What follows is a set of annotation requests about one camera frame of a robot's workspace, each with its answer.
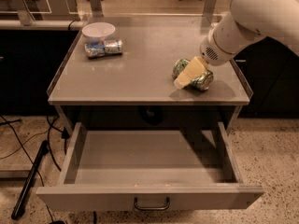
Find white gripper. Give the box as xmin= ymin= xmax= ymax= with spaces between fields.
xmin=173 ymin=28 xmax=236 ymax=90

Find green soda can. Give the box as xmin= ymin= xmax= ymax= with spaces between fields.
xmin=171 ymin=58 xmax=215 ymax=92

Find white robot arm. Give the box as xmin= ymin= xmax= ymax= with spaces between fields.
xmin=174 ymin=0 xmax=299 ymax=91

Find grey cabinet with top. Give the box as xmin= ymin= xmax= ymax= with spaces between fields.
xmin=48 ymin=15 xmax=253 ymax=123

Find open grey top drawer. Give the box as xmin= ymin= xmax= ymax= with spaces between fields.
xmin=36 ymin=121 xmax=264 ymax=212

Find silver blue soda can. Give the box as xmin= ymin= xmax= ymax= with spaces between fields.
xmin=84 ymin=39 xmax=122 ymax=59

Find white bowl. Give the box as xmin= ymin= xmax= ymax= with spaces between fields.
xmin=82 ymin=22 xmax=116 ymax=42

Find grey desk background left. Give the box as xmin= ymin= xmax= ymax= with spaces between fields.
xmin=0 ymin=0 xmax=78 ymax=21

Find black bar on floor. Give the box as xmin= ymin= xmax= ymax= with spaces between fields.
xmin=11 ymin=140 xmax=48 ymax=220

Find dark metal drawer handle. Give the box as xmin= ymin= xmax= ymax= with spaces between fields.
xmin=134 ymin=197 xmax=171 ymax=211

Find black floor cables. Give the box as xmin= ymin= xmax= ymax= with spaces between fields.
xmin=0 ymin=115 xmax=71 ymax=224

